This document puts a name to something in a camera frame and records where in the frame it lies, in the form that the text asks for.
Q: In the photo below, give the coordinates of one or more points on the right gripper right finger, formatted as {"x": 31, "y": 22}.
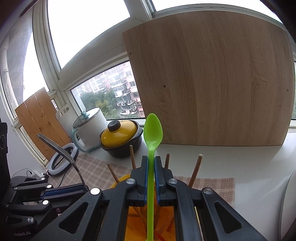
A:
{"x": 200, "y": 214}

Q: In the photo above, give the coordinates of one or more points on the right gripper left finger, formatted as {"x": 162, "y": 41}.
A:
{"x": 102, "y": 215}

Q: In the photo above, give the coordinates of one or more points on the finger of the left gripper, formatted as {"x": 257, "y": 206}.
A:
{"x": 20, "y": 216}
{"x": 35, "y": 188}

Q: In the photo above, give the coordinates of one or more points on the wooden chopstick red tip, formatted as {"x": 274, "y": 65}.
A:
{"x": 195, "y": 171}
{"x": 132, "y": 156}
{"x": 167, "y": 160}
{"x": 112, "y": 172}

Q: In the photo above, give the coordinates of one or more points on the steel fork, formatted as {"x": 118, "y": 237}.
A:
{"x": 63, "y": 153}

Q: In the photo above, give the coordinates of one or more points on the green plastic spoon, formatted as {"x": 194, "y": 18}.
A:
{"x": 153, "y": 135}

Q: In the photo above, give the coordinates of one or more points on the pink plaid table mat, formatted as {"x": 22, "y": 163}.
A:
{"x": 96, "y": 174}

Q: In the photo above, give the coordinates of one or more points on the black clay pot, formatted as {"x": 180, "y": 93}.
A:
{"x": 123, "y": 151}

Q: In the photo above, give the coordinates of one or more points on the white teal electric cooker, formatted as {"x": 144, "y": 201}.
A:
{"x": 87, "y": 129}

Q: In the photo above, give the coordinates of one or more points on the white plastic cutting board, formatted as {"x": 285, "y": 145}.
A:
{"x": 66, "y": 117}

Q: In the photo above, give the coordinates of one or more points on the slatted pine wood board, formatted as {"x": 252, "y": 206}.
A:
{"x": 37, "y": 115}

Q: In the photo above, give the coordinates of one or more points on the yellow pot lid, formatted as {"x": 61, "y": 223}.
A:
{"x": 117, "y": 133}

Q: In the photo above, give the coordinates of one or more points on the white floral rice cooker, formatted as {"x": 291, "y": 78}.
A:
{"x": 287, "y": 214}

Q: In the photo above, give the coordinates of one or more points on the large light wood board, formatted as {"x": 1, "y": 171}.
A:
{"x": 214, "y": 78}

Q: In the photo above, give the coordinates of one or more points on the white ring light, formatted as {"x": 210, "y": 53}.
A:
{"x": 58, "y": 164}

